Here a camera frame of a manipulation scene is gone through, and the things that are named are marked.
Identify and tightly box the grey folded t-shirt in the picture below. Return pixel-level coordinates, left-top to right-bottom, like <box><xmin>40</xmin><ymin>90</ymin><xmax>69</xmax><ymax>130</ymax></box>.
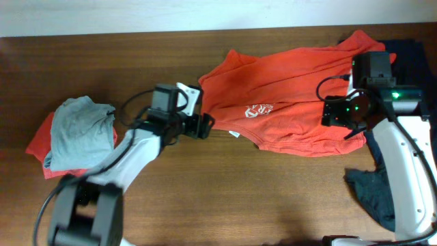
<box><xmin>43</xmin><ymin>96</ymin><xmax>115</xmax><ymax>172</ymax></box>

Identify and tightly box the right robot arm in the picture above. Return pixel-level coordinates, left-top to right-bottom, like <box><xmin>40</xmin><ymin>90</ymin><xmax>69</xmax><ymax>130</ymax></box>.
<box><xmin>318</xmin><ymin>51</ymin><xmax>436</xmax><ymax>245</ymax></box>

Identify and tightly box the red folded garment under grey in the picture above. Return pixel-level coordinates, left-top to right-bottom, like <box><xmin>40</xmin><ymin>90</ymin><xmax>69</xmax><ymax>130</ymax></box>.
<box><xmin>26</xmin><ymin>112</ymin><xmax>117</xmax><ymax>178</ymax></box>

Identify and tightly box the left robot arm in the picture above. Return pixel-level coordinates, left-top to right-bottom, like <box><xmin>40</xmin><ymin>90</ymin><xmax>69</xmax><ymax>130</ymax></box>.
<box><xmin>46</xmin><ymin>83</ymin><xmax>214</xmax><ymax>246</ymax></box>

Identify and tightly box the red printed t-shirt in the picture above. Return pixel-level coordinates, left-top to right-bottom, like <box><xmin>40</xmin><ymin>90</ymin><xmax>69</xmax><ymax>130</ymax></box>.
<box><xmin>199</xmin><ymin>30</ymin><xmax>386</xmax><ymax>157</ymax></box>

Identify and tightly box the dark navy garment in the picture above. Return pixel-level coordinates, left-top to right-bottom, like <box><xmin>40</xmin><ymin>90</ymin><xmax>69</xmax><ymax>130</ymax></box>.
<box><xmin>344</xmin><ymin>39</ymin><xmax>436</xmax><ymax>232</ymax></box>

